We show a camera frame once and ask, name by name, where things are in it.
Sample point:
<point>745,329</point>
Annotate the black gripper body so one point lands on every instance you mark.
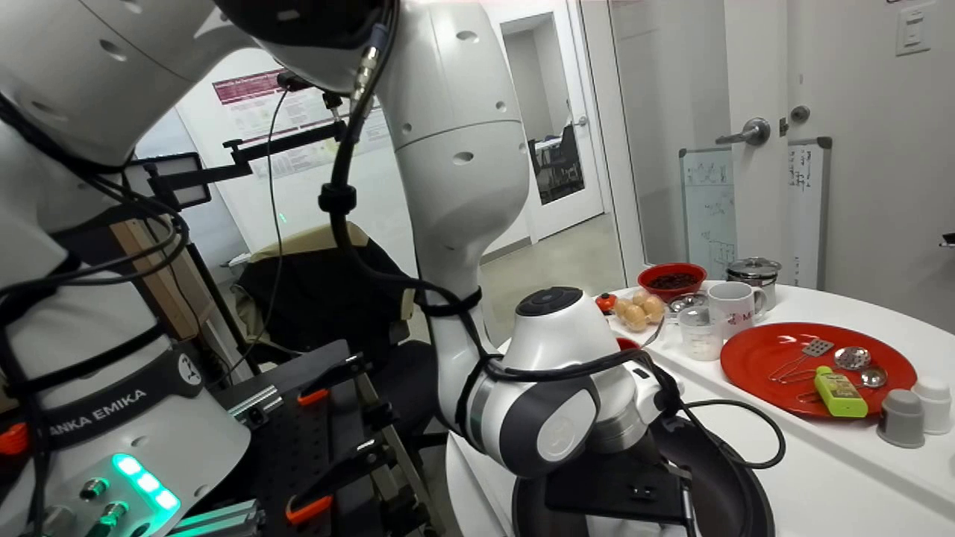
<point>616,488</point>

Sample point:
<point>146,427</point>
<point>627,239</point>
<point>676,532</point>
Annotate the white door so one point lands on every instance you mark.
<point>695,80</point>

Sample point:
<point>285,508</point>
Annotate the white ceramic mug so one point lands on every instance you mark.
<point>731,304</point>

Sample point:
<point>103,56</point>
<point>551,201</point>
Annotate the grey ribbed block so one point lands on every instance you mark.
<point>254,405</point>

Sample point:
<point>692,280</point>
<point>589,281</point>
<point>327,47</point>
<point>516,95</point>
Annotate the clear drinking glass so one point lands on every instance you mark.
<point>698,345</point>

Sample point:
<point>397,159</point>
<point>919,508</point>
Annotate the small red round object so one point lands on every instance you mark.
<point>606,304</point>

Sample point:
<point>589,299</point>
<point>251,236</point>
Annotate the lime green small package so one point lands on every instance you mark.
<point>840,393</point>

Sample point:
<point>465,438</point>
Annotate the small round metal cup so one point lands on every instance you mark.
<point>871,380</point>
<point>850,360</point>

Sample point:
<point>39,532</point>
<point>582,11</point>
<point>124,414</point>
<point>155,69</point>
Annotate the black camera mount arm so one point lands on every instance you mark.
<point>286,141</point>

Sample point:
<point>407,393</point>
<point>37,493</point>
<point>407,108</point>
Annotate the small white cup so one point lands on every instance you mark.
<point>939,406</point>
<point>903,418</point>

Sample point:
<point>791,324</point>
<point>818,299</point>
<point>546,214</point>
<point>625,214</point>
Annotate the black fabric bundle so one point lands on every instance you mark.
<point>318,299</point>

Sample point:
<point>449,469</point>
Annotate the steel canister with lid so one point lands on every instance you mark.
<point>752,269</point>

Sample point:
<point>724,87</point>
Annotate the red bowl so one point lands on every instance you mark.
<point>673,284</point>

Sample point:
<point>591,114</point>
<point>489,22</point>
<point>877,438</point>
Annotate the black robot table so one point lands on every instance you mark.
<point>339,442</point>

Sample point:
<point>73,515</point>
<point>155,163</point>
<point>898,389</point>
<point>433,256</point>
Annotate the white light switch plate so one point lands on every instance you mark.
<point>913,31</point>

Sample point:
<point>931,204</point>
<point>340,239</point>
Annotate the pink wall sign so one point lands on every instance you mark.
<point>246,87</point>

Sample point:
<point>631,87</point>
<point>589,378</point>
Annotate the small leaning whiteboard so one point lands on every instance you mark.
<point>709,210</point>
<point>807,220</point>

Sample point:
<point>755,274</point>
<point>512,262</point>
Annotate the wooden board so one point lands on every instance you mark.
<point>167,289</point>

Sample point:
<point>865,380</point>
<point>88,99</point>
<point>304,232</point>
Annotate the small square metal piece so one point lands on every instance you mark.
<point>816,347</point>

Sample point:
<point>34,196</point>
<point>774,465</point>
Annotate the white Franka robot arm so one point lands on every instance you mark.
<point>457,120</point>

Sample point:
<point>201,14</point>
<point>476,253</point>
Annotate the dark frying pan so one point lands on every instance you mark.
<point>742,496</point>

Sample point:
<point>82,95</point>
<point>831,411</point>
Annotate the red round plate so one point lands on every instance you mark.
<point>755,353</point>

